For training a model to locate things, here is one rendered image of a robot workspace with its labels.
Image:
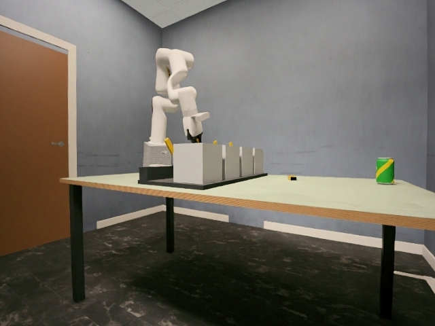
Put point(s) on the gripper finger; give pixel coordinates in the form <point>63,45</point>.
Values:
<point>192,139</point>
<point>199,137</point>

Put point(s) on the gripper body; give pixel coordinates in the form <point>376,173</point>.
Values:
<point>194,127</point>

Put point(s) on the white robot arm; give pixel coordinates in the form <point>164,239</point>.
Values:
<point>180,62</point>

